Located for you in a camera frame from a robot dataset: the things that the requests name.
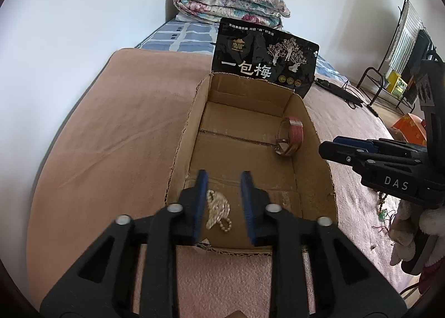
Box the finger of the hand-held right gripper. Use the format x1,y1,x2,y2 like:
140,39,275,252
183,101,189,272
319,141,418,174
333,136,426,153

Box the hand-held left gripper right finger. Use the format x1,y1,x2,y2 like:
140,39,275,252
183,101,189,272
241,171,407,318

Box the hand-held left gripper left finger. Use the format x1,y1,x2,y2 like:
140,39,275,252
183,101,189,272
40,169,209,318

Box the pearl necklace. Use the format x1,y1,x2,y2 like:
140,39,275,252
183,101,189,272
206,190,233,234

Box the brown bead necklace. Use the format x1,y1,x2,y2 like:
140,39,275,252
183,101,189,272
377,191,389,215

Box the cardboard box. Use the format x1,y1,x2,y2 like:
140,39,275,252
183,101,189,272
164,71,338,257

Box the orange box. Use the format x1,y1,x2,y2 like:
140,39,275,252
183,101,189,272
392,113,427,146

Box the black folded tripod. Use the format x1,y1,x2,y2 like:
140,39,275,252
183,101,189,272
315,78,364,107

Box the black clothes rack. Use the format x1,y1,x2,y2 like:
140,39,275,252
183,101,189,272
358,0,439,113

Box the yellow box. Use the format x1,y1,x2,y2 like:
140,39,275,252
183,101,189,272
386,71,408,98

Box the striped hanging cloth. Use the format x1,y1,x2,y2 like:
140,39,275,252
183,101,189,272
387,2,423,75

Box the dark hanging clothes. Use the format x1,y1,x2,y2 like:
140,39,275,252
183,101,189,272
410,28,439,72

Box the pink blanket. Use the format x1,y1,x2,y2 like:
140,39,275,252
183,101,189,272
26,48,418,318

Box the black snack bag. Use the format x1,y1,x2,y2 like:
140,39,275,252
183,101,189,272
211,18,320,99

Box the blue checked bed sheet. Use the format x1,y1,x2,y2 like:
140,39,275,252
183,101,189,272
135,16,339,79

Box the red strap wristwatch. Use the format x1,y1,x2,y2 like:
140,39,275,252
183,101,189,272
275,116,305,157

